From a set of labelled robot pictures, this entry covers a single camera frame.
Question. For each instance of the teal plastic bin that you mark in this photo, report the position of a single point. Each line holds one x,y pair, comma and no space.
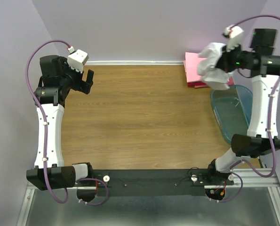
232,109

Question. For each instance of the folded red t shirt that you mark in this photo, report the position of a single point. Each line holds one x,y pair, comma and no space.
197,84

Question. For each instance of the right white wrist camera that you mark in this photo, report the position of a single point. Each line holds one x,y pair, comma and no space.
234,35

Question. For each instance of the aluminium front rail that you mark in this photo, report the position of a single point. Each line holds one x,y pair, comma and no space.
249,179

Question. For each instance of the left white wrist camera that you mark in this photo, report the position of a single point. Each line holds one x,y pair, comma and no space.
77,59

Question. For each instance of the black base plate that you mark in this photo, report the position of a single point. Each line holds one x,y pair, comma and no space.
151,182

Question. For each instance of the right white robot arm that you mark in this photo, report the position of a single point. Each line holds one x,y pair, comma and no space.
262,136

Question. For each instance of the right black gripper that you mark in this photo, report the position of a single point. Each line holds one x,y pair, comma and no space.
223,62

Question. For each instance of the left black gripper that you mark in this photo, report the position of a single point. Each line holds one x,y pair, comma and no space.
65,67

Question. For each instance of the folded pink t shirt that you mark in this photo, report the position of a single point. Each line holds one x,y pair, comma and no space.
190,66

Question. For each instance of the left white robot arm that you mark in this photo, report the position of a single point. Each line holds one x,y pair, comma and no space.
59,76

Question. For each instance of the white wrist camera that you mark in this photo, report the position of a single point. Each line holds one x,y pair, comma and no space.
234,35
77,59

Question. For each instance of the white t shirt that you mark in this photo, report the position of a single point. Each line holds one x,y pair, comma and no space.
214,77

